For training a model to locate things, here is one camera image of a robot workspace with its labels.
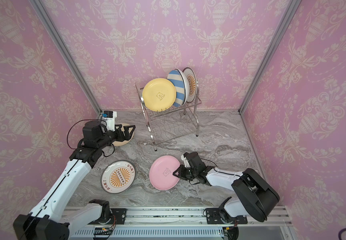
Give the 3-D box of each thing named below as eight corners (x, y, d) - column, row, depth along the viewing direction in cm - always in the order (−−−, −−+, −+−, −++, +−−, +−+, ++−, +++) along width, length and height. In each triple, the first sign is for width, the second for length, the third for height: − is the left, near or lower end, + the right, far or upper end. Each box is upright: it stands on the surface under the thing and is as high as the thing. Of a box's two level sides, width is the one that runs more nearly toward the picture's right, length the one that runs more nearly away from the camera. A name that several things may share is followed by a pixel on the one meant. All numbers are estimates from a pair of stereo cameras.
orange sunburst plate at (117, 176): (97, 193, 83) (96, 192, 81) (108, 161, 95) (106, 160, 94) (131, 193, 83) (130, 192, 81) (137, 161, 95) (136, 160, 94)
